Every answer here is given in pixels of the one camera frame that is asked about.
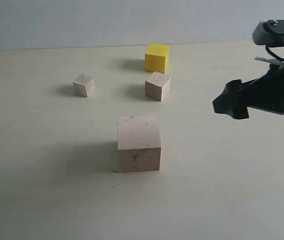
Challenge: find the medium wooden cube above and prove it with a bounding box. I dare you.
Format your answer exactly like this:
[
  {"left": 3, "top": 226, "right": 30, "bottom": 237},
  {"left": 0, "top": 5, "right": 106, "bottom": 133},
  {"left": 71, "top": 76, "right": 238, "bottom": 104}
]
[{"left": 145, "top": 71, "right": 171, "bottom": 102}]

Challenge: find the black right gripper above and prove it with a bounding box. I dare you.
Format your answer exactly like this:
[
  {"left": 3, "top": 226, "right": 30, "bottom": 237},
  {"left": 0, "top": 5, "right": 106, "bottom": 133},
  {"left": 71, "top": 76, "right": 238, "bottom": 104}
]
[{"left": 212, "top": 64, "right": 284, "bottom": 120}]

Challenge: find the small wooden cube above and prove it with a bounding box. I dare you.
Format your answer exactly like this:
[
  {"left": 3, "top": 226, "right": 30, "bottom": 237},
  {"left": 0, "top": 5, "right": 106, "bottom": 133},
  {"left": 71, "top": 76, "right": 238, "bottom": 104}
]
[{"left": 73, "top": 74, "right": 95, "bottom": 98}]

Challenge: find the large wooden cube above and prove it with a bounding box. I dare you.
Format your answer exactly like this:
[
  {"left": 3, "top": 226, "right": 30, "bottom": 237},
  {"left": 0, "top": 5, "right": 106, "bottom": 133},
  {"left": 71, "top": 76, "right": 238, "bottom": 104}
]
[{"left": 117, "top": 115, "right": 161, "bottom": 173}]

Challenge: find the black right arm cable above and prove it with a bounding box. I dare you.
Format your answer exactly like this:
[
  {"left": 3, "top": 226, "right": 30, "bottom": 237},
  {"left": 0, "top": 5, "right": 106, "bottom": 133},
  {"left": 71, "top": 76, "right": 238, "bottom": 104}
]
[{"left": 263, "top": 44, "right": 284, "bottom": 63}]

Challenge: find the yellow cube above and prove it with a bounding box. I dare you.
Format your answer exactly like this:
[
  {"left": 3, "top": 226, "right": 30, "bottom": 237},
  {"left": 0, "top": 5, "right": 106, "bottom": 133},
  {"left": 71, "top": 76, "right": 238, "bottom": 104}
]
[{"left": 145, "top": 43, "right": 170, "bottom": 74}]

